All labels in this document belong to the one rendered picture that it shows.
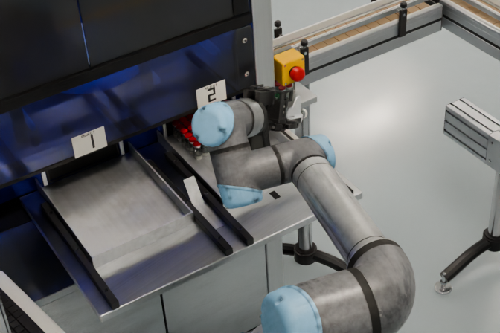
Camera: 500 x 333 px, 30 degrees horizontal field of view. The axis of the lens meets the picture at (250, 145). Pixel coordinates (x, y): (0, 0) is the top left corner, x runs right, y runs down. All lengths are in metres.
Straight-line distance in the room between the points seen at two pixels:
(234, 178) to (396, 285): 0.41
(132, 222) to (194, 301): 0.61
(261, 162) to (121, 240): 0.62
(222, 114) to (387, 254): 0.40
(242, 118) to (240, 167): 0.09
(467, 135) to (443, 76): 1.20
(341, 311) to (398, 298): 0.09
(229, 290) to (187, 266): 0.74
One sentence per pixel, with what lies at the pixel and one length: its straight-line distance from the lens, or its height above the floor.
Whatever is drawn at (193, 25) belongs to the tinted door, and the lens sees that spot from 2.27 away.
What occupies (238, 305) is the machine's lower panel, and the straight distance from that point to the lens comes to 2.91.
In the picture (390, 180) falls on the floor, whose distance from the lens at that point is 3.69.
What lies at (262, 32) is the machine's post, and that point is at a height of 1.14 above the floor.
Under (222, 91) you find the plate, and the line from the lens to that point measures 2.40.
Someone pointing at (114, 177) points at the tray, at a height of 0.88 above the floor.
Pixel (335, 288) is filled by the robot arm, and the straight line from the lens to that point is 1.37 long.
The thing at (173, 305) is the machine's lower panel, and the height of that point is 0.35.
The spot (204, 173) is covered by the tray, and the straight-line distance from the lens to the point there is 2.35.
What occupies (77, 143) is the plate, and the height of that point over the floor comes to 1.03.
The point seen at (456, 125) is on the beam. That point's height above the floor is 0.50.
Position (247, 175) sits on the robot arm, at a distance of 1.66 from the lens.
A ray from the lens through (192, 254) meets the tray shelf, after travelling 2.13.
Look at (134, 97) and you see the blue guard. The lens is 2.27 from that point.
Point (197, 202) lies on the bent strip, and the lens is 2.25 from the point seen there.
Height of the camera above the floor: 2.35
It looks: 37 degrees down
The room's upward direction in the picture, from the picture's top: 4 degrees counter-clockwise
